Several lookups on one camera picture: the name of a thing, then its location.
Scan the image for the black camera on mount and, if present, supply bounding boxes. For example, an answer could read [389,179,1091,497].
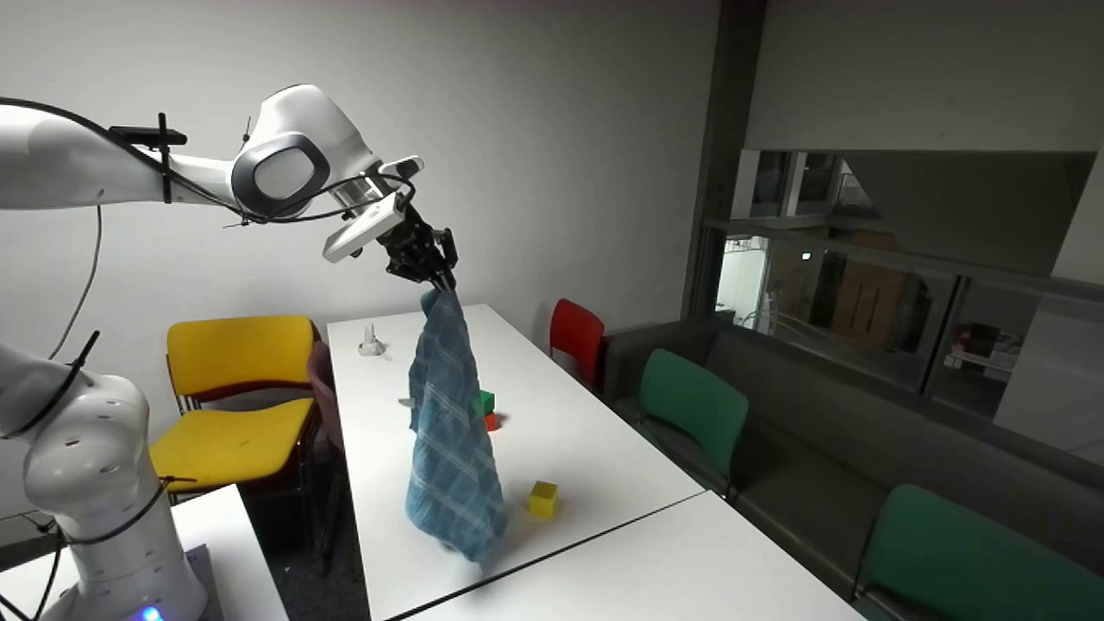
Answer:
[107,115,187,199]

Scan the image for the yellow block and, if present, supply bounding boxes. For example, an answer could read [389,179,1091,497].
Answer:
[528,480,558,520]

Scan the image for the green chair front right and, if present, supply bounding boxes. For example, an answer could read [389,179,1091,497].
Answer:
[857,482,1104,621]

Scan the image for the blue striped towel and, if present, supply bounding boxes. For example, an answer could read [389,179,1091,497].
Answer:
[409,286,508,562]

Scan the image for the red chair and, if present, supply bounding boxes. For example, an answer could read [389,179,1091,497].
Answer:
[550,301,605,390]

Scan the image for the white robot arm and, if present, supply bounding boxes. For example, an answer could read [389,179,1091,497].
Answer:
[0,83,456,621]

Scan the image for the green block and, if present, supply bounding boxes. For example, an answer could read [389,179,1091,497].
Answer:
[475,390,497,417]

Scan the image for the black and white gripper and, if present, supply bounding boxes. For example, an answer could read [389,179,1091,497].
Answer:
[380,206,458,291]

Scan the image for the green chair near table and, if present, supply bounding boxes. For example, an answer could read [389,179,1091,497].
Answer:
[634,347,750,488]

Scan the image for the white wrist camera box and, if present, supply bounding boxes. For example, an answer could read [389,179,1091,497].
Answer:
[323,194,404,261]

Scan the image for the yellow chair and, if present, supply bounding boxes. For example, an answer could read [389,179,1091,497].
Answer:
[151,314,317,493]

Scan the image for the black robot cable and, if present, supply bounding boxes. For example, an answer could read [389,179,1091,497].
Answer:
[0,95,178,621]

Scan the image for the small white object on table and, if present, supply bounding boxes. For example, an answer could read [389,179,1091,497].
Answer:
[359,324,388,355]

